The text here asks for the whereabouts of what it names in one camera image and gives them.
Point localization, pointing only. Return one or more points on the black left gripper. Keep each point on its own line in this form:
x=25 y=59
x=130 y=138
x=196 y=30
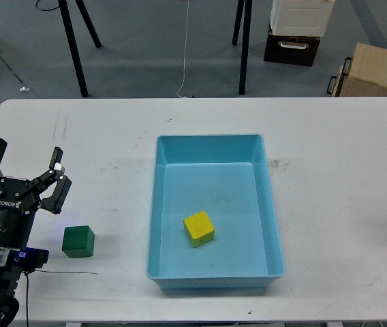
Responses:
x=20 y=198

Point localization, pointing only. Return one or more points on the green cube block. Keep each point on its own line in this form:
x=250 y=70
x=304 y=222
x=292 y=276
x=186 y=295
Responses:
x=78 y=241

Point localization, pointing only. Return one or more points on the yellow cube block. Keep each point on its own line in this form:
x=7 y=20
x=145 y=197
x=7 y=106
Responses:
x=199 y=229

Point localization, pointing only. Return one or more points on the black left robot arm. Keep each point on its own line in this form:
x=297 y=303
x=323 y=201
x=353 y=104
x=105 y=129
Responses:
x=9 y=277

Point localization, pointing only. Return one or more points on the white storage box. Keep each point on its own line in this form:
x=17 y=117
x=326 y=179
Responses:
x=300 y=18

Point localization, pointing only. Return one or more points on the cardboard box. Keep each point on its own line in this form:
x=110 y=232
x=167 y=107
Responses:
x=364 y=74

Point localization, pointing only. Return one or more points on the blue plastic bin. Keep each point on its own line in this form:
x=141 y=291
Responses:
x=226 y=176

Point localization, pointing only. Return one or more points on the black right table leg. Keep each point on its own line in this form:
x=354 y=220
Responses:
x=242 y=23

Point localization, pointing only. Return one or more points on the blue wrist camera module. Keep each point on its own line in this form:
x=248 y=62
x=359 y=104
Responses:
x=28 y=259

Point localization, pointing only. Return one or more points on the black cable tie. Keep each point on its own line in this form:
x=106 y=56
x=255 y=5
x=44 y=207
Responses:
x=68 y=272

